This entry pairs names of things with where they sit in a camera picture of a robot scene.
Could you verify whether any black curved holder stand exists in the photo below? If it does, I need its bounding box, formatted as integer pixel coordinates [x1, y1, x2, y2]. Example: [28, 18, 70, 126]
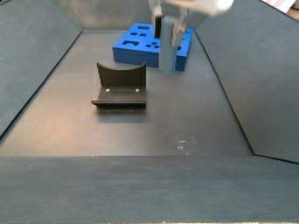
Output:
[90, 64, 147, 108]

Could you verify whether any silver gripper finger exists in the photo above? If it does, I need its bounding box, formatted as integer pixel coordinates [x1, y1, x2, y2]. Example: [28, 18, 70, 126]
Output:
[148, 0, 163, 39]
[172, 8, 191, 47]

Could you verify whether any blue foam shape board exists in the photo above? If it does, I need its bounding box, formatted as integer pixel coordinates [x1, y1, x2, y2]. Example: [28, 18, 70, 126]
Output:
[112, 23, 192, 72]

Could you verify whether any grey-blue oval cylinder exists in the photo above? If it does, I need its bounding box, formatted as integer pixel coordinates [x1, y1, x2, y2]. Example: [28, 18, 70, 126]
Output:
[159, 17, 177, 74]

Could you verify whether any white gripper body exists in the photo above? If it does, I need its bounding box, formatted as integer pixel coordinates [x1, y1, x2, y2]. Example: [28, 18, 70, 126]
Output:
[164, 0, 233, 16]

